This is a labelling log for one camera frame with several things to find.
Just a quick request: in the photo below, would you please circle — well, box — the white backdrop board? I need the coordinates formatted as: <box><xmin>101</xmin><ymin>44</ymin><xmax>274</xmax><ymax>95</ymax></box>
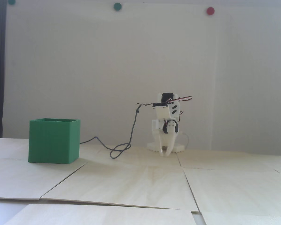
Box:
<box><xmin>5</xmin><ymin>0</ymin><xmax>281</xmax><ymax>155</ymax></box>

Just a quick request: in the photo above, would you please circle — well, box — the green box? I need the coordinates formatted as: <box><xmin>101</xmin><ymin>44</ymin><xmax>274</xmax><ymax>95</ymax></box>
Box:
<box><xmin>28</xmin><ymin>118</ymin><xmax>81</xmax><ymax>164</ymax></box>

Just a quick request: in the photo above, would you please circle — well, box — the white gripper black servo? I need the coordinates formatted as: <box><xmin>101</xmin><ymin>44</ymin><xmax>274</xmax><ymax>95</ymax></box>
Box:
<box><xmin>152</xmin><ymin>119</ymin><xmax>179</xmax><ymax>157</ymax></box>

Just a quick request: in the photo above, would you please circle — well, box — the wrist camera on white bracket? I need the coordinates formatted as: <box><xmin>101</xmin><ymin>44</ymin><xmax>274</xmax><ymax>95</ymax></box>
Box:
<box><xmin>152</xmin><ymin>103</ymin><xmax>170</xmax><ymax>119</ymax></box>

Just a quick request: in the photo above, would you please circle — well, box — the dark window frame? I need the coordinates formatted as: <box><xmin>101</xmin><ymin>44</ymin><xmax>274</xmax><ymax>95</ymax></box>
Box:
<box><xmin>0</xmin><ymin>0</ymin><xmax>6</xmax><ymax>138</ymax></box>

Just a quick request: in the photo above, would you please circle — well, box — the dark grey camera cable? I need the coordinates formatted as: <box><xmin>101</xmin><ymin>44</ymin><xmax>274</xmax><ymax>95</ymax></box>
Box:
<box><xmin>80</xmin><ymin>103</ymin><xmax>155</xmax><ymax>159</ymax></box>

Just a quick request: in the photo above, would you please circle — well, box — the white base cable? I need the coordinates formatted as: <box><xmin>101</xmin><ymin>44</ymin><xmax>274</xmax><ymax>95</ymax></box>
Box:
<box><xmin>181</xmin><ymin>132</ymin><xmax>190</xmax><ymax>150</ymax></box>

